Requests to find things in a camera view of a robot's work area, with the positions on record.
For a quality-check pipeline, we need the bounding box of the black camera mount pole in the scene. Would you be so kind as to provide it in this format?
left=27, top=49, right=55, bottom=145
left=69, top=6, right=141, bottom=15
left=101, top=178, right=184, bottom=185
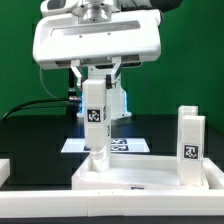
left=66, top=69, right=81, bottom=118

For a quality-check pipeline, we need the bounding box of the white front fence wall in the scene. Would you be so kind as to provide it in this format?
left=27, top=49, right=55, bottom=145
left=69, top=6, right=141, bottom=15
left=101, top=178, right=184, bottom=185
left=0, top=190, right=224, bottom=218

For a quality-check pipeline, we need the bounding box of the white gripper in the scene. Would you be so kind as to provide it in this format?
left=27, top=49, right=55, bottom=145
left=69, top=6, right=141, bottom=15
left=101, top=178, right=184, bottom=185
left=33, top=10, right=162, bottom=89

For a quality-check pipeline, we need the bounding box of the white left fence piece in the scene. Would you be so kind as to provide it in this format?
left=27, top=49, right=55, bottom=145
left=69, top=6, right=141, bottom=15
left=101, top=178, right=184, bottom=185
left=0, top=159, right=10, bottom=187

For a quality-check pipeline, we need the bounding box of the grey camera cable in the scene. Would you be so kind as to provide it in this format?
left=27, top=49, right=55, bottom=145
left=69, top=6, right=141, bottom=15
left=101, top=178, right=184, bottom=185
left=38, top=66, right=69, bottom=101

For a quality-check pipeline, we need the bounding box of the AprilTag marker sheet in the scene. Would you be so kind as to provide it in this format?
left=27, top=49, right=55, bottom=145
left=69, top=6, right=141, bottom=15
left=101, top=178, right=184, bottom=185
left=61, top=138, right=150, bottom=154

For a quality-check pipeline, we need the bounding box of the black cable bundle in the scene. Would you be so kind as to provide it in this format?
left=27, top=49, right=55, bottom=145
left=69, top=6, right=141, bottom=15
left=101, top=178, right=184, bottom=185
left=0, top=98, right=76, bottom=123

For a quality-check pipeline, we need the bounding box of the white desk tabletop tray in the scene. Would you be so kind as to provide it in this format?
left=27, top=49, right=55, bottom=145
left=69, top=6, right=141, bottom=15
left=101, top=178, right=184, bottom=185
left=72, top=154, right=224, bottom=191

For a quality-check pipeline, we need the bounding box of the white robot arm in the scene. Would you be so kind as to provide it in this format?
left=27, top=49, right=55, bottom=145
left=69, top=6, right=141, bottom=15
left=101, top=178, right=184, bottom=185
left=33, top=0, right=183, bottom=119

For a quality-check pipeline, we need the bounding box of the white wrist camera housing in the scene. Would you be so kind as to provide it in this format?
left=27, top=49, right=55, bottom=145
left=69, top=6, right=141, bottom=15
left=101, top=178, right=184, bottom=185
left=40, top=0, right=79, bottom=17

